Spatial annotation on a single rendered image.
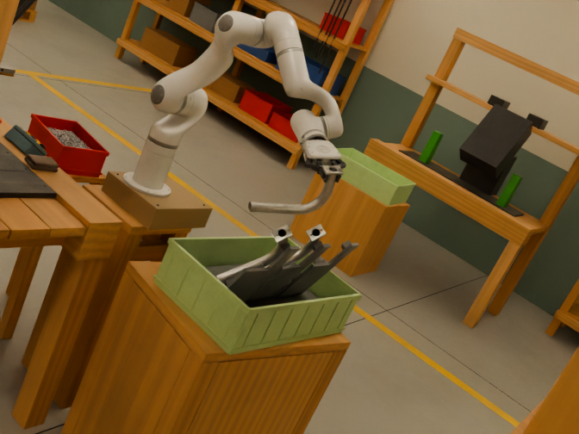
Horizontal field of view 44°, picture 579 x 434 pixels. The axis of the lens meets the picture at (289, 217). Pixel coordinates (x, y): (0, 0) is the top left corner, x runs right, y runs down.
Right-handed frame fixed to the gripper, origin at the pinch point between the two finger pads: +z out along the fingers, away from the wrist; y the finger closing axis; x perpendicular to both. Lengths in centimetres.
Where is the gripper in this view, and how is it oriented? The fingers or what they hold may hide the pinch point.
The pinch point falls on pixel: (330, 174)
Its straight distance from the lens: 212.0
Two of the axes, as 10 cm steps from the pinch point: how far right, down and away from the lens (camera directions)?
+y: 9.5, 0.0, 3.2
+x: -1.9, 7.9, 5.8
